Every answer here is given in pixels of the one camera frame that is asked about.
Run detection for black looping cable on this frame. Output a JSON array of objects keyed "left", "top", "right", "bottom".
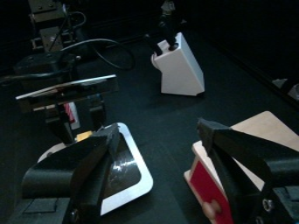
[{"left": 60, "top": 38, "right": 136, "bottom": 71}]

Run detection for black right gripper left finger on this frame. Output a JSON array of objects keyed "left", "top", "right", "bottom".
[{"left": 4, "top": 122, "right": 121, "bottom": 224}]

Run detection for red striped white box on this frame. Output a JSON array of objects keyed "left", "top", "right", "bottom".
[{"left": 63, "top": 101, "right": 81, "bottom": 131}]

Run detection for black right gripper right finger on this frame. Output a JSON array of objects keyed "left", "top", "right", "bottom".
[{"left": 195, "top": 117, "right": 299, "bottom": 224}]

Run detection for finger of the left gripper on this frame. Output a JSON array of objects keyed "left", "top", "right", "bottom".
[
  {"left": 88, "top": 94, "right": 108, "bottom": 130},
  {"left": 43, "top": 104, "right": 76, "bottom": 145}
]

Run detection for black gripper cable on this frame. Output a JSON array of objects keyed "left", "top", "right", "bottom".
[{"left": 0, "top": 68, "right": 75, "bottom": 86}]

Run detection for white knife block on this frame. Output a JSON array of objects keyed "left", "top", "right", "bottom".
[{"left": 151, "top": 31, "right": 206, "bottom": 97}]

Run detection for yellow egg sushi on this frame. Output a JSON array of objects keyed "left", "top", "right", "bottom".
[{"left": 75, "top": 130, "right": 95, "bottom": 143}]

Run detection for long black knife handle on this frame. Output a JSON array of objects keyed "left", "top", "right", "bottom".
[{"left": 156, "top": 0, "right": 182, "bottom": 52}]

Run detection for black plate with white rim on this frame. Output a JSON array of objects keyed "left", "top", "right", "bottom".
[{"left": 36, "top": 122, "right": 155, "bottom": 217}]

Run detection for short black knife handle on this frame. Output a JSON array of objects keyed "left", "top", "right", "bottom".
[{"left": 144, "top": 33, "right": 164, "bottom": 56}]

